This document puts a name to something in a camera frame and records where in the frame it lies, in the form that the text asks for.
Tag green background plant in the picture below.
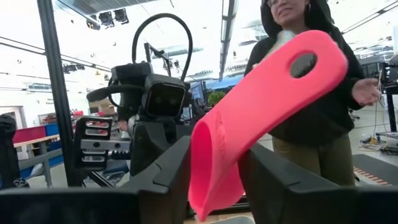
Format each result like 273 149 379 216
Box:
207 90 228 107

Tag person's hand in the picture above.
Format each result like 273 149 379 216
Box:
351 77 382 107

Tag red storage bin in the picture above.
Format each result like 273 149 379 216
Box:
12 125 47 144

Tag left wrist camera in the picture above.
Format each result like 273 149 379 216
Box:
141 73 188 119

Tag black equipment stand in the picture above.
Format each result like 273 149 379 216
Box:
381 60 398 133

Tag person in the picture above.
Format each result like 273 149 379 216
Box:
243 0 382 187

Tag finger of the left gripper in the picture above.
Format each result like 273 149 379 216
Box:
73 115 114 171

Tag black hazard-striped floor mat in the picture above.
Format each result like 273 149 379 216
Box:
352 153 398 187

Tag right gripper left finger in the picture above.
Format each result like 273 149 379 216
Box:
120 135 192 224

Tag black looped camera cable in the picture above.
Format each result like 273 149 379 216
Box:
131 12 194 83

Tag red measuring cup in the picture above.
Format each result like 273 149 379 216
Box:
187 29 349 222

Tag wooden workbench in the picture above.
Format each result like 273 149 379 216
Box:
13 133 63 188

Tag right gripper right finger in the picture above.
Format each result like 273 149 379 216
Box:
238 142 356 224

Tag black ceiling spotlights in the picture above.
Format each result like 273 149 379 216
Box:
86 8 130 31

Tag black bulky object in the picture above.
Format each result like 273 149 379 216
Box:
0 114 21 190

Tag black upright pole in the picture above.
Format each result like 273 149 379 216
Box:
36 0 82 188

